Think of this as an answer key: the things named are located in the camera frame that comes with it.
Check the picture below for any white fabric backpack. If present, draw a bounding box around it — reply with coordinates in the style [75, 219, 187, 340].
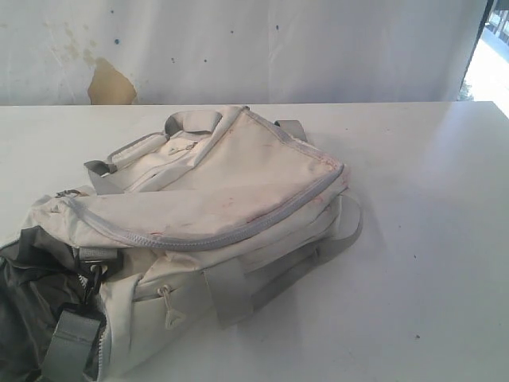
[1, 107, 363, 381]

